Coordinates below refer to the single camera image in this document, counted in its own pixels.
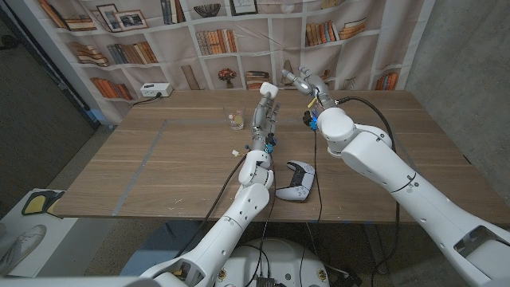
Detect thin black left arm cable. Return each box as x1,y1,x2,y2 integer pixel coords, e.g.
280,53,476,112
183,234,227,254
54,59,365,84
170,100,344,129
242,155,278,287

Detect black power strip cord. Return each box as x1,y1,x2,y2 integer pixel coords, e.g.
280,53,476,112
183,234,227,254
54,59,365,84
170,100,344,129
132,93,163,107

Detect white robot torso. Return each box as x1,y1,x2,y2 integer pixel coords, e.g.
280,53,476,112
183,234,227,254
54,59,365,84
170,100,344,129
214,238,331,287

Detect clear glass cup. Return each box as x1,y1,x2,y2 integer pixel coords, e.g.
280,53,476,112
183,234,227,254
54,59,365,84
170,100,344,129
223,104,246,132

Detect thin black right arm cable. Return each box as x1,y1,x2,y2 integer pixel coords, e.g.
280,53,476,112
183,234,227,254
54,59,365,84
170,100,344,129
312,129,324,224

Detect white shoe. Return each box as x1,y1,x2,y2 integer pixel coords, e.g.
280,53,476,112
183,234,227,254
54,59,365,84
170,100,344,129
0,224,47,276

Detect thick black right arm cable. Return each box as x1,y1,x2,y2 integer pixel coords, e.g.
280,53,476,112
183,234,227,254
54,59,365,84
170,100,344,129
336,95,402,287

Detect blue floor pad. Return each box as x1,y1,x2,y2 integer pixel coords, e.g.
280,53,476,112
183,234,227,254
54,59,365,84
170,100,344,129
119,221,218,278

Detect printed bookshelf backdrop cloth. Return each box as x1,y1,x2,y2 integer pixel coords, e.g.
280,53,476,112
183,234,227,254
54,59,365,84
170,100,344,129
37,0,435,124

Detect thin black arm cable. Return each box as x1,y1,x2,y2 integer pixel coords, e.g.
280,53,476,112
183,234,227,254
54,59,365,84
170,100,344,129
312,129,324,224
242,155,278,287

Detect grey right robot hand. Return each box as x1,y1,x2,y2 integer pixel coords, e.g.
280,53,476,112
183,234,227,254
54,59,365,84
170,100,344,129
280,66,338,111

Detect white airpods case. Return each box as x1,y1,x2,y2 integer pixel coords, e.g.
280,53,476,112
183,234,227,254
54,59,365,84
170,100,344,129
259,81,279,100

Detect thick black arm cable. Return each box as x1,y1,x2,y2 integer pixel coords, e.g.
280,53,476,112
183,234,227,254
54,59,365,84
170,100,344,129
175,153,249,258
336,95,402,287

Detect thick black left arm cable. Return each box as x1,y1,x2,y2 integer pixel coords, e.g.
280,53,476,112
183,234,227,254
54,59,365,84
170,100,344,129
175,153,249,258

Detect white sheet with yellow shape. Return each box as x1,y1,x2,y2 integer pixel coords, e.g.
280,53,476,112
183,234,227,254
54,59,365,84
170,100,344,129
0,188,116,278

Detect grey tape outline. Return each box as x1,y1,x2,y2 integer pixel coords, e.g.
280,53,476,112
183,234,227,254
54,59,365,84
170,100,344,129
111,117,430,218

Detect white game controller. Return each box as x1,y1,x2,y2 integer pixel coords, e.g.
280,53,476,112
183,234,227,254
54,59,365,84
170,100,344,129
275,160,316,202

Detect white power strip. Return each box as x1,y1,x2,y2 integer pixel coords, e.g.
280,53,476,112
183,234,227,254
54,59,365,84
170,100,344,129
139,82,174,98

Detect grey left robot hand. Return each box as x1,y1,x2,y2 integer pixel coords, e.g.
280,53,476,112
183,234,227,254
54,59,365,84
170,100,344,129
249,94,281,152

